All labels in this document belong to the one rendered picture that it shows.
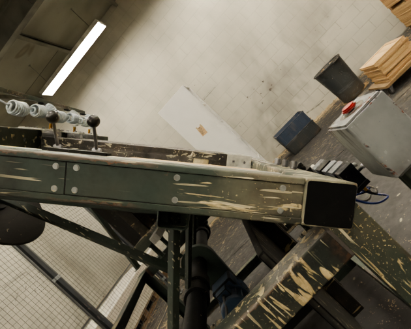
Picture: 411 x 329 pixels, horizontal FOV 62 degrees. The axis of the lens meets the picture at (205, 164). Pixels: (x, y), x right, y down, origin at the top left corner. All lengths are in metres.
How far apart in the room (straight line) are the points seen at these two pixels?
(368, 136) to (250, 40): 5.99
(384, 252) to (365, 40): 6.30
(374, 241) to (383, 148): 0.22
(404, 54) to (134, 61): 4.65
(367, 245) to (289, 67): 5.98
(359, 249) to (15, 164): 0.82
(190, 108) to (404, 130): 4.61
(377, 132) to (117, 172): 0.60
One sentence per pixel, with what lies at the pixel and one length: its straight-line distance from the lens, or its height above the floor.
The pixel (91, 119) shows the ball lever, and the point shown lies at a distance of 1.04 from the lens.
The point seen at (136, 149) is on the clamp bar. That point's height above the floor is 1.38.
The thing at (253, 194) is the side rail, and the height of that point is 0.97.
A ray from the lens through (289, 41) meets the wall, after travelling 6.80.
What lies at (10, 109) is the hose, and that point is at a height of 1.83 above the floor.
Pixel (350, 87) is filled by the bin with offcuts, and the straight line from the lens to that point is 5.77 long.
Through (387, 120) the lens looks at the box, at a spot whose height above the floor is 0.87.
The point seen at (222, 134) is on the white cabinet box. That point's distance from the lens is 5.30.
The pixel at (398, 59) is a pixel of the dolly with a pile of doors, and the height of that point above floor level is 0.25.
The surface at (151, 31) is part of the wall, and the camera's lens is 7.05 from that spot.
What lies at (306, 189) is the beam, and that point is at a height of 0.89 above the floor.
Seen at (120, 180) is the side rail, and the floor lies 1.22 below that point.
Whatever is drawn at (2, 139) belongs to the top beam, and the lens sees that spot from 1.69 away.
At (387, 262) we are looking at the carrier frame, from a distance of 0.93.
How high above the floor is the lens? 1.12
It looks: 2 degrees down
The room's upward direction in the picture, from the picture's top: 47 degrees counter-clockwise
